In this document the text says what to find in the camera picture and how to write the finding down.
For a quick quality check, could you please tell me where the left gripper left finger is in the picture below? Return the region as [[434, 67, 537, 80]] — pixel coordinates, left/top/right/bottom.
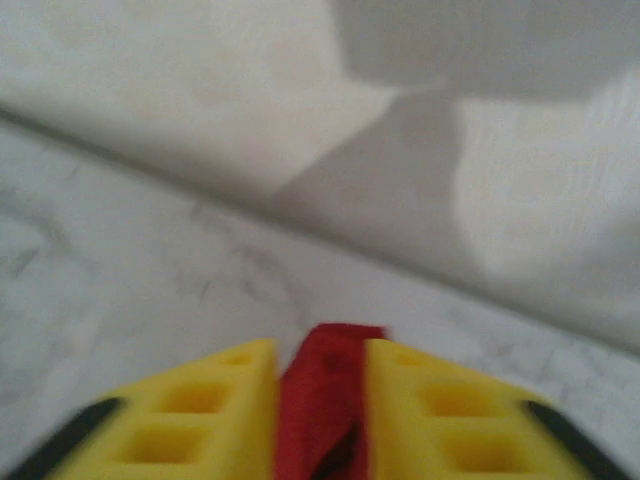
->
[[9, 338, 279, 480]]

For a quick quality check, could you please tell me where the red t-shirt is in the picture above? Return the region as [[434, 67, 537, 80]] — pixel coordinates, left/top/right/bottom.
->
[[273, 322, 392, 480]]

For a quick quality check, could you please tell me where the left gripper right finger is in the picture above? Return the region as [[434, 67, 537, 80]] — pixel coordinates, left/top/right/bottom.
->
[[363, 338, 624, 480]]

